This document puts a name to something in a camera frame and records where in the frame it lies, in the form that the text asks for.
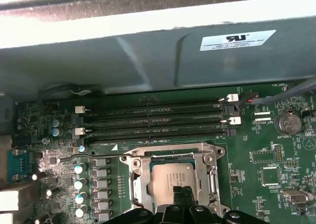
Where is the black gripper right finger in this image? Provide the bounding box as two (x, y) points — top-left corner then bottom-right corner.
(184, 186), (270, 224)

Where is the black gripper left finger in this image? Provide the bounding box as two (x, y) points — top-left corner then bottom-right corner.
(130, 185), (185, 224)

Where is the metal CPU socket cover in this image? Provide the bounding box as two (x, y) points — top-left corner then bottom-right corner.
(132, 146), (220, 222)

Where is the silver CPU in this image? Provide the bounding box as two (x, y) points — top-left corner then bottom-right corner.
(151, 162), (198, 206)

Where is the silver wire locking lever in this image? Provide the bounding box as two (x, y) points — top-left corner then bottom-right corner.
(56, 151), (139, 164)
(208, 164), (222, 202)

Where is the silver CPU socket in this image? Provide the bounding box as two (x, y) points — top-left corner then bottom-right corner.
(119, 141), (227, 224)

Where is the black RAM slot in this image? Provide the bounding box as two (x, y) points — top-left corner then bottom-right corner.
(74, 127), (235, 138)
(74, 106), (235, 118)
(83, 116), (242, 128)
(85, 94), (240, 108)

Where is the green PC motherboard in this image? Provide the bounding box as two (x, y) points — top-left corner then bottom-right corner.
(13, 82), (316, 224)

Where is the silver internal USB port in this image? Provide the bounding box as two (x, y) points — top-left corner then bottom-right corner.
(281, 188), (309, 206)

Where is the silver coin battery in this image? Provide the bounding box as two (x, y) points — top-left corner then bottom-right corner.
(278, 111), (302, 134)

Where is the blue rear port connector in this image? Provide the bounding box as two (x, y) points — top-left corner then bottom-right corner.
(6, 149), (35, 183)

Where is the black open PC case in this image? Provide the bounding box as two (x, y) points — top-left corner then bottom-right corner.
(0, 0), (316, 224)

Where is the white case label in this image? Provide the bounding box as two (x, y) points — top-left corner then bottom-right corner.
(199, 29), (277, 52)

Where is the grey wire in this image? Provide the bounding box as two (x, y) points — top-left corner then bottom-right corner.
(248, 76), (316, 106)

